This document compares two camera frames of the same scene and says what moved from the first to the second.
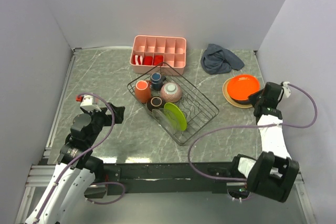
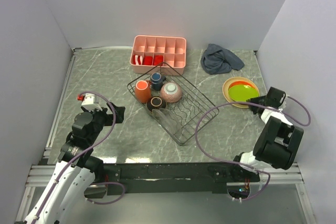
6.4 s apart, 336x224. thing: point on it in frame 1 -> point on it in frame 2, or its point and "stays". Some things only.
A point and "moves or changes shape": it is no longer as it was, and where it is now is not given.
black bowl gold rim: x=155 y=102 stays
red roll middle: x=147 y=60 stays
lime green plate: x=175 y=116 -> x=241 y=93
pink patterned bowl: x=170 y=92 stays
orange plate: x=240 y=87 moves or changes shape
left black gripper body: x=100 y=118 stays
